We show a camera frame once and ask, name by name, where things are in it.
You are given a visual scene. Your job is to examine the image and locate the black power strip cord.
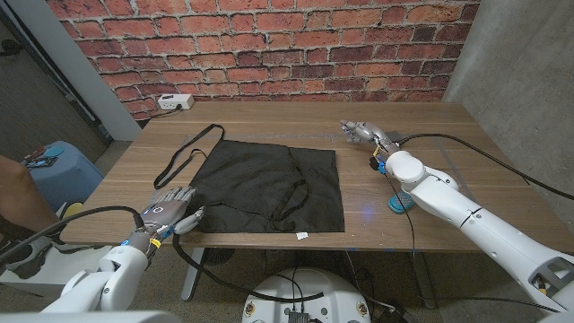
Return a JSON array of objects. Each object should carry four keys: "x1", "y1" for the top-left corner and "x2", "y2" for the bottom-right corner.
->
[{"x1": 150, "y1": 103, "x2": 183, "y2": 120}]

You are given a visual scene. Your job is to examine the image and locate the teal perforated block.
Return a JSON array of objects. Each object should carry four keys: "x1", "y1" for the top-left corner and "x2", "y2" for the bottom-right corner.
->
[{"x1": 387, "y1": 191, "x2": 416, "y2": 214}]

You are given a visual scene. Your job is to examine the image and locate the metal table leg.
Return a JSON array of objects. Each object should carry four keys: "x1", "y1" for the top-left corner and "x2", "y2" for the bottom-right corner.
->
[
  {"x1": 407, "y1": 251, "x2": 436, "y2": 310},
  {"x1": 180, "y1": 247, "x2": 207, "y2": 301}
]

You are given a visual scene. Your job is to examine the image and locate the thin black wrist wire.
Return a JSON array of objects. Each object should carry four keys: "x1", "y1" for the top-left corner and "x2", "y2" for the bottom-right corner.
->
[{"x1": 383, "y1": 172, "x2": 418, "y2": 297}]

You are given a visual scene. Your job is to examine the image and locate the small items on container lid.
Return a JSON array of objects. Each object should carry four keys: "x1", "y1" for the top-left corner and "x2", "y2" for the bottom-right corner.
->
[{"x1": 22, "y1": 145, "x2": 64, "y2": 170}]

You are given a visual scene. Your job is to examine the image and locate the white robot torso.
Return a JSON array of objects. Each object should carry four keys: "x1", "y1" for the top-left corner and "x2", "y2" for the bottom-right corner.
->
[{"x1": 241, "y1": 267, "x2": 372, "y2": 323}]

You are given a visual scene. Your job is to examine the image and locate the black round fan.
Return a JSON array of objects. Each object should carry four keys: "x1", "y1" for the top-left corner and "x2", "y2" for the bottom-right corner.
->
[{"x1": 196, "y1": 248, "x2": 237, "y2": 266}]

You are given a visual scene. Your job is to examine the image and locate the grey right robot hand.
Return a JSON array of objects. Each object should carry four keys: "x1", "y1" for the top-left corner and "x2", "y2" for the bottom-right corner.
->
[{"x1": 339, "y1": 118, "x2": 403, "y2": 158}]

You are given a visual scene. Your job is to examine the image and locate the black looping wrist cable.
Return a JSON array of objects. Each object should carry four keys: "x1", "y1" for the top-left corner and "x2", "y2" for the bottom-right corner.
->
[{"x1": 171, "y1": 233, "x2": 325, "y2": 303}]

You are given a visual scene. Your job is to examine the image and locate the red brick printed backdrop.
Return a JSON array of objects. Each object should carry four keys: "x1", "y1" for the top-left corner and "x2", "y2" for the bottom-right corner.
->
[{"x1": 46, "y1": 0, "x2": 481, "y2": 121}]

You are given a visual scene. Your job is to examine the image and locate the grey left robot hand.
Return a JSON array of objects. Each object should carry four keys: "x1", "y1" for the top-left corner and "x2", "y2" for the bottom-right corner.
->
[{"x1": 123, "y1": 186, "x2": 206, "y2": 258}]

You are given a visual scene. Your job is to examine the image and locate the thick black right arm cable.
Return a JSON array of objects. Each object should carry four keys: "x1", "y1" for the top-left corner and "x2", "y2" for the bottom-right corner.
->
[{"x1": 396, "y1": 133, "x2": 574, "y2": 202}]

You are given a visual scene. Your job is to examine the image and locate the white power strip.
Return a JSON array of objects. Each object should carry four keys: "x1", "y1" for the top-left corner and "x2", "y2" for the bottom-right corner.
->
[{"x1": 157, "y1": 92, "x2": 196, "y2": 111}]

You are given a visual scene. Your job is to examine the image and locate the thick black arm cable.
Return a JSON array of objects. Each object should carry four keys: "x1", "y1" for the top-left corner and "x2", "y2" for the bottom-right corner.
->
[
  {"x1": 396, "y1": 133, "x2": 574, "y2": 202},
  {"x1": 0, "y1": 205, "x2": 145, "y2": 266}
]

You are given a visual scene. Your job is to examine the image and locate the yellow white object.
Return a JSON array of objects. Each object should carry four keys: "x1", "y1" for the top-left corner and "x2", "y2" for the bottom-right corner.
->
[{"x1": 57, "y1": 201, "x2": 84, "y2": 222}]

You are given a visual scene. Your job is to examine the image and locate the grey black sneaker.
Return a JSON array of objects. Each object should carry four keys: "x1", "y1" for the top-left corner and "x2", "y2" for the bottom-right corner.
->
[{"x1": 0, "y1": 235, "x2": 62, "y2": 280}]

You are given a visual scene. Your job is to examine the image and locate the black apron with straps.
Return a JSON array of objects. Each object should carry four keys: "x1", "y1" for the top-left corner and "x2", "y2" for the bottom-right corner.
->
[{"x1": 153, "y1": 123, "x2": 345, "y2": 240}]

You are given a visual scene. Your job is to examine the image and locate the blue plastic stool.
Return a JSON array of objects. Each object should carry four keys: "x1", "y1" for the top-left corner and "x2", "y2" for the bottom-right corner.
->
[{"x1": 24, "y1": 141, "x2": 105, "y2": 212}]

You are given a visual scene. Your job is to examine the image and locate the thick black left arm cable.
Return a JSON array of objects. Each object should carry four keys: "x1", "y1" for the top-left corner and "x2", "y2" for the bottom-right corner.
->
[{"x1": 0, "y1": 205, "x2": 145, "y2": 266}]

